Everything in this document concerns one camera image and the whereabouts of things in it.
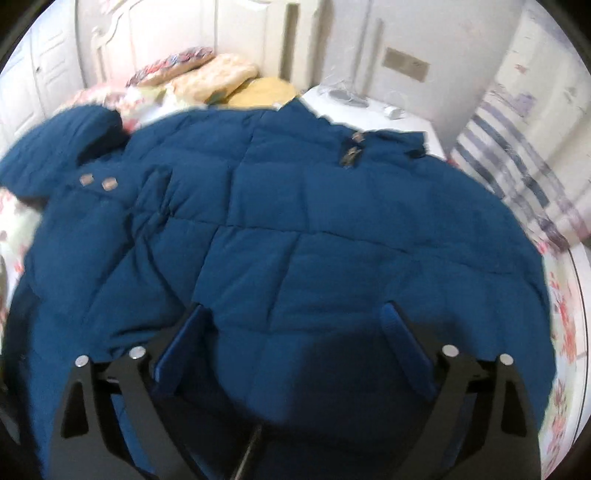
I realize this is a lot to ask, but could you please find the striped floral pillow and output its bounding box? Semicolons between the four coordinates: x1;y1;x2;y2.
127;46;218;89

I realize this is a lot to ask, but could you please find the striped curtain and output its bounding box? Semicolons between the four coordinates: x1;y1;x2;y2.
449;0;591;254

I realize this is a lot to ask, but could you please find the white carved headboard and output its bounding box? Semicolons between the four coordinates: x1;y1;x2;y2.
90;0;385;95

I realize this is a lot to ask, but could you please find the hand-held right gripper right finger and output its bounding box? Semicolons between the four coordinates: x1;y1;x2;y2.
380;301;542;480

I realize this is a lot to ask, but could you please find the floral bed sheet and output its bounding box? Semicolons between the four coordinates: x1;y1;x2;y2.
0;85;591;467

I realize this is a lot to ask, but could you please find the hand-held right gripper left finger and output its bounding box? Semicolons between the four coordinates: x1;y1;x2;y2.
48;304;212;480

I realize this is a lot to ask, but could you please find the beige wall switch plate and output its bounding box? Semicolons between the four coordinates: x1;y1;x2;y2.
382;46;431;84

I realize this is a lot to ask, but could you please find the white nightstand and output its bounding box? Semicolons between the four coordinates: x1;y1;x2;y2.
299;84;447;161

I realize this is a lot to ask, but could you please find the blue puffer jacket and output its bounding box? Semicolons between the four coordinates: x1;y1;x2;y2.
0;99;556;480

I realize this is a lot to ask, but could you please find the grey device on nightstand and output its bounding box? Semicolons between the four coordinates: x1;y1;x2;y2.
327;87;371;108

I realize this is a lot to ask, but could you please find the white wardrobe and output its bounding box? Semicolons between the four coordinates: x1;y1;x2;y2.
0;14;87;149

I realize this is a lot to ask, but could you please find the yellow pillow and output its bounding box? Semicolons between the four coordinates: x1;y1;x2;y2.
228;77;297;110

